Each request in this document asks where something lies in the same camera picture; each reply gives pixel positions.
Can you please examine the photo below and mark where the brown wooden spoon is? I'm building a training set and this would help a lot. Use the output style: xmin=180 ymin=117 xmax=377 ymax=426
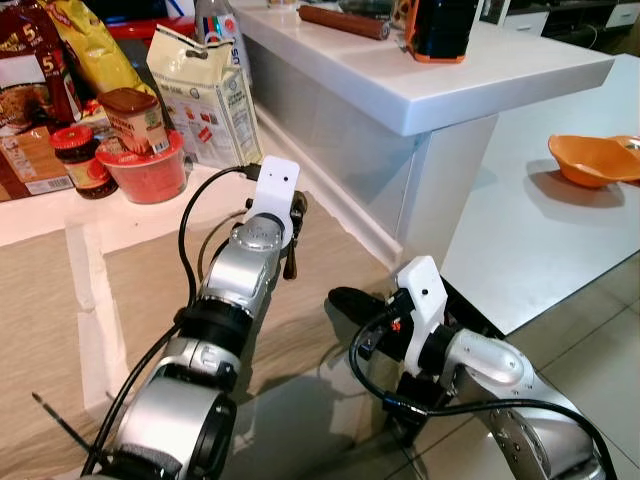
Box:
xmin=284 ymin=190 xmax=309 ymax=282

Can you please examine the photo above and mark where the black table base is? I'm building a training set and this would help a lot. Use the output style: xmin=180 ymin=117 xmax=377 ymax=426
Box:
xmin=440 ymin=280 xmax=501 ymax=341

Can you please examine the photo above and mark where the white paper flour bag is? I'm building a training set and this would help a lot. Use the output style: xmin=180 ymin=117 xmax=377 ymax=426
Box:
xmin=147 ymin=25 xmax=263 ymax=171

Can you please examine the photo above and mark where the red plastic bowl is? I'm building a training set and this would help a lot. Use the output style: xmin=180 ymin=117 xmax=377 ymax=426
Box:
xmin=97 ymin=130 xmax=188 ymax=205

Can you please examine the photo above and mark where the brown lidded spread tub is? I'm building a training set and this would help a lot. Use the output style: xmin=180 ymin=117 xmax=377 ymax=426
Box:
xmin=98 ymin=87 xmax=171 ymax=156

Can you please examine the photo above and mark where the white raised counter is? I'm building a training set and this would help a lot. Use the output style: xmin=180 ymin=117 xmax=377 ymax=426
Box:
xmin=232 ymin=0 xmax=616 ymax=301

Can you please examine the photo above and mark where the brown wooden rolling pin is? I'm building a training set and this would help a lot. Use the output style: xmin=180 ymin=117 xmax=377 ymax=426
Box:
xmin=298 ymin=3 xmax=391 ymax=41

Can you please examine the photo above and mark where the dark jar with red lid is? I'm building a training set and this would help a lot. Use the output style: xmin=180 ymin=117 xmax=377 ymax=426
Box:
xmin=50 ymin=125 xmax=119 ymax=199

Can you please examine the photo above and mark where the white labelled drink bottle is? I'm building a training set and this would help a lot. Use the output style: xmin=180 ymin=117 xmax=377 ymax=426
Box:
xmin=195 ymin=0 xmax=246 ymax=51

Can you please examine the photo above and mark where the black and orange appliance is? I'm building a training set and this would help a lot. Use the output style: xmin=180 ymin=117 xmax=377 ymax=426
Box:
xmin=405 ymin=0 xmax=483 ymax=64

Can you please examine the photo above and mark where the red plastic container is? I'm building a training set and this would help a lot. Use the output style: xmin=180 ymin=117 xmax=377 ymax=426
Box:
xmin=105 ymin=15 xmax=201 ymax=43

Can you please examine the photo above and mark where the orange plastic bowl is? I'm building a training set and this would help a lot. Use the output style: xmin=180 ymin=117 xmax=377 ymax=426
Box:
xmin=548 ymin=134 xmax=640 ymax=189

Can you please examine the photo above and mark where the yellow snack bag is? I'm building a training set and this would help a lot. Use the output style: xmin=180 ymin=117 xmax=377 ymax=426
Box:
xmin=40 ymin=0 xmax=151 ymax=101

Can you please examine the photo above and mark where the brown sliced bread pack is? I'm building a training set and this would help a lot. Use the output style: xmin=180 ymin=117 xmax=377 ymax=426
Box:
xmin=0 ymin=125 xmax=76 ymax=201

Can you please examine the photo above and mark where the thin dark chopstick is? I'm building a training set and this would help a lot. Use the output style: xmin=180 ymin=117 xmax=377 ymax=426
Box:
xmin=30 ymin=392 xmax=98 ymax=453

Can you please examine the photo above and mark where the red instant noodle multipack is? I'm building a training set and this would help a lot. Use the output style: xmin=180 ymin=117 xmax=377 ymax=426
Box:
xmin=0 ymin=0 xmax=86 ymax=136

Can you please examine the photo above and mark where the low white tv bench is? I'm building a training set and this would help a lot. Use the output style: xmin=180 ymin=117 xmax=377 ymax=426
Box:
xmin=500 ymin=0 xmax=640 ymax=46

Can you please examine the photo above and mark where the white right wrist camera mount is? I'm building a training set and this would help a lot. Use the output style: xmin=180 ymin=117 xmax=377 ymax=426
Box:
xmin=392 ymin=256 xmax=449 ymax=379

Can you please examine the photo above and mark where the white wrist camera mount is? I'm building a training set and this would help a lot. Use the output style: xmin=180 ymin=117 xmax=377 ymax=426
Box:
xmin=245 ymin=157 xmax=301 ymax=248
xmin=392 ymin=256 xmax=449 ymax=379

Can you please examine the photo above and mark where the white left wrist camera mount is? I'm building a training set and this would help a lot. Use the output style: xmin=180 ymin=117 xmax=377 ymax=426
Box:
xmin=245 ymin=157 xmax=301 ymax=248

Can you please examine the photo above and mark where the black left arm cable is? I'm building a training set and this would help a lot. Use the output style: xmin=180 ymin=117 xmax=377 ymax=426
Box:
xmin=80 ymin=163 xmax=263 ymax=476

